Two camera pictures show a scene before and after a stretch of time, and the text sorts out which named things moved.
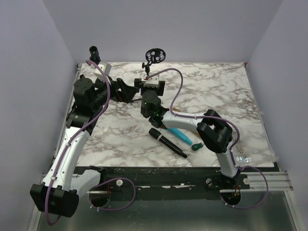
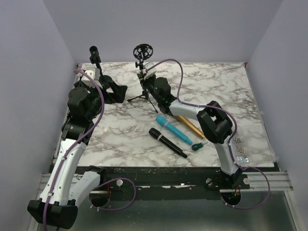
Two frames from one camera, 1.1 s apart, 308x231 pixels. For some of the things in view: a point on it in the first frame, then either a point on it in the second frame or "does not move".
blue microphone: (179, 134) does not move
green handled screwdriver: (197, 146) does not move
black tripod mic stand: (154, 56) to (143, 52)
